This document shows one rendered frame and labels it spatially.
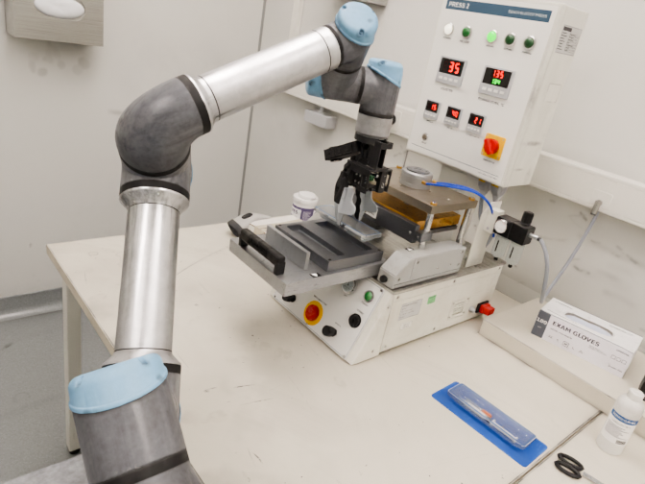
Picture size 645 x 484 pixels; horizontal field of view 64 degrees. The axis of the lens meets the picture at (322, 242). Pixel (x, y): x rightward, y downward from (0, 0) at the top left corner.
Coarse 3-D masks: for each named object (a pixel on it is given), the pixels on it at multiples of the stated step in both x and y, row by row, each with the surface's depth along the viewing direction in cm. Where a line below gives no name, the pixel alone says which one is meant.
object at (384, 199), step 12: (372, 192) 135; (384, 192) 137; (384, 204) 128; (396, 204) 130; (408, 204) 131; (408, 216) 123; (420, 216) 124; (444, 216) 128; (456, 216) 130; (420, 228) 122; (432, 228) 125; (444, 228) 129; (456, 228) 132
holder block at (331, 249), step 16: (288, 224) 122; (304, 224) 124; (320, 224) 127; (304, 240) 115; (320, 240) 118; (336, 240) 118; (352, 240) 122; (320, 256) 109; (336, 256) 110; (352, 256) 111; (368, 256) 114
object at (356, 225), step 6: (324, 210) 123; (330, 210) 123; (348, 216) 122; (342, 222) 118; (348, 222) 118; (354, 222) 119; (360, 222) 120; (354, 228) 116; (360, 228) 116; (366, 228) 117; (366, 234) 113; (372, 234) 114
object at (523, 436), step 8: (464, 384) 114; (456, 392) 111; (464, 392) 111; (472, 392) 112; (464, 400) 109; (472, 400) 109; (480, 400) 110; (472, 408) 107; (480, 408) 107; (488, 408) 108; (496, 408) 108; (488, 416) 106; (496, 416) 106; (504, 416) 106; (496, 424) 104; (504, 424) 104; (512, 424) 104; (520, 424) 105; (512, 432) 102; (520, 432) 103; (528, 432) 103; (520, 440) 101; (528, 440) 101
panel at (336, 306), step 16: (320, 288) 127; (336, 288) 124; (368, 288) 118; (288, 304) 133; (304, 304) 129; (320, 304) 126; (336, 304) 123; (352, 304) 120; (368, 304) 117; (304, 320) 128; (320, 320) 125; (336, 320) 122; (368, 320) 116; (320, 336) 123; (336, 336) 120; (352, 336) 117; (336, 352) 119
